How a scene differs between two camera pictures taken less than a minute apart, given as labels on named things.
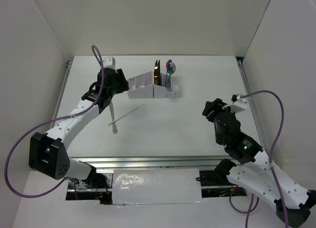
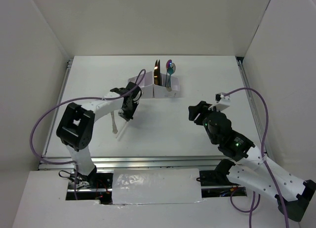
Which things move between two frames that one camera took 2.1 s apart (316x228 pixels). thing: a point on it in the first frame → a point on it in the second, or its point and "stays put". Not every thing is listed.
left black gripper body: [120, 84] → [127, 112]
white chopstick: [126, 114] → [122, 131]
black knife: [159, 80] stays put
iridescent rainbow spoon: [168, 64] stays put
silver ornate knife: [114, 126] stays put
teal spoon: [170, 70] stays put
